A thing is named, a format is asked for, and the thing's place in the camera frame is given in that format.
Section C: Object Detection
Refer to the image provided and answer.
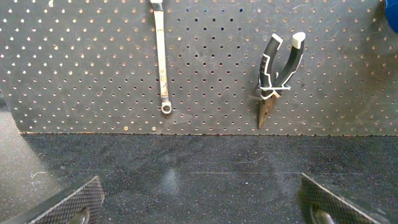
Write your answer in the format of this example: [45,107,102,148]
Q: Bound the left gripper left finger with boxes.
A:
[0,175,106,224]

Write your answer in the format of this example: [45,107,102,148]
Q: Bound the wrench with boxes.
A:
[149,0,173,115]

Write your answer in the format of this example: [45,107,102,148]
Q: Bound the roll of blue tape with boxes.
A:
[384,0,398,34]

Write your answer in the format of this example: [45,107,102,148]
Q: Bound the black and white pliers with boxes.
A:
[257,31,307,130]

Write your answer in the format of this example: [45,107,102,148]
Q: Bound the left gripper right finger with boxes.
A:
[297,172,398,224]

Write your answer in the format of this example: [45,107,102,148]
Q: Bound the black pegboard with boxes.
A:
[0,0,398,137]

